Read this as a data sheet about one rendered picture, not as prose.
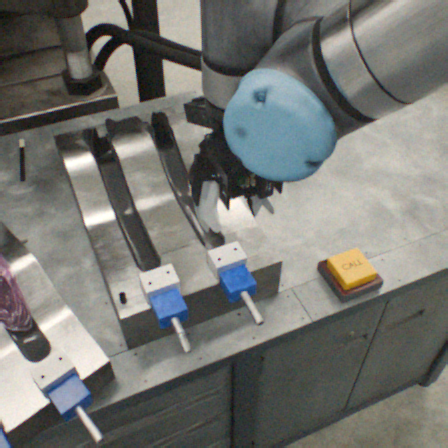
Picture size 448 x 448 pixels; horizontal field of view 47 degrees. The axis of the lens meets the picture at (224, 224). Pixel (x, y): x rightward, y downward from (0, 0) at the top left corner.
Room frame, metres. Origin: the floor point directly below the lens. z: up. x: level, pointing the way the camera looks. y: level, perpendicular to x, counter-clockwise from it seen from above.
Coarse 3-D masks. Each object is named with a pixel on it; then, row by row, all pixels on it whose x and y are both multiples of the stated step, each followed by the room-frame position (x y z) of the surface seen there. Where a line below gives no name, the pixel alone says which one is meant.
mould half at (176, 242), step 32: (96, 128) 0.88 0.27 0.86; (192, 128) 0.78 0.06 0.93; (64, 160) 0.69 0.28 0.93; (128, 160) 0.71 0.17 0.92; (160, 160) 0.71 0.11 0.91; (192, 160) 0.72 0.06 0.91; (96, 192) 0.64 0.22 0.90; (160, 192) 0.66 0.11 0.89; (96, 224) 0.59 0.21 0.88; (160, 224) 0.59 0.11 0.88; (224, 224) 0.58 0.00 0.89; (256, 224) 0.58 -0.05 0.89; (96, 256) 0.53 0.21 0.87; (128, 256) 0.52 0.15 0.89; (160, 256) 0.51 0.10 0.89; (192, 256) 0.51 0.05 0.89; (256, 256) 0.51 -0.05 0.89; (128, 288) 0.45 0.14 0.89; (192, 288) 0.45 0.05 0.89; (256, 288) 0.49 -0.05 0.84; (128, 320) 0.40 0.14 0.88; (192, 320) 0.44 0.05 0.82
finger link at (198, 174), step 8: (200, 160) 0.47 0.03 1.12; (192, 168) 0.47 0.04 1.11; (200, 168) 0.47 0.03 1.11; (192, 176) 0.47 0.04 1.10; (200, 176) 0.46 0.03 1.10; (208, 176) 0.47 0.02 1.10; (192, 184) 0.46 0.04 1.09; (200, 184) 0.46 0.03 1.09; (192, 192) 0.47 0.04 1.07; (200, 192) 0.46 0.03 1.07
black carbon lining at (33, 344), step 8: (32, 320) 0.42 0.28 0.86; (8, 328) 0.40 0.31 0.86; (32, 328) 0.41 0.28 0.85; (40, 328) 0.41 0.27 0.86; (16, 336) 0.39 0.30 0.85; (24, 336) 0.40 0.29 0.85; (32, 336) 0.40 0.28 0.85; (40, 336) 0.40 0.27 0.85; (16, 344) 0.38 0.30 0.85; (24, 344) 0.38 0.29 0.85; (32, 344) 0.38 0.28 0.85; (40, 344) 0.38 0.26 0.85; (48, 344) 0.38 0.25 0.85; (24, 352) 0.37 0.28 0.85; (32, 352) 0.37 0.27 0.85; (40, 352) 0.37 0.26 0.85; (48, 352) 0.37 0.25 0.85; (32, 360) 0.36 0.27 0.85; (40, 360) 0.36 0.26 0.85
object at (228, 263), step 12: (216, 252) 0.50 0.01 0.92; (228, 252) 0.50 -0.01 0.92; (240, 252) 0.50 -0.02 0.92; (216, 264) 0.48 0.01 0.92; (228, 264) 0.48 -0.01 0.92; (240, 264) 0.48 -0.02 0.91; (216, 276) 0.47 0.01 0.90; (228, 276) 0.46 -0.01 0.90; (240, 276) 0.46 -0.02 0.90; (228, 288) 0.44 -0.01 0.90; (240, 288) 0.44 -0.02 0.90; (252, 288) 0.45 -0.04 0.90; (252, 312) 0.41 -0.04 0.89
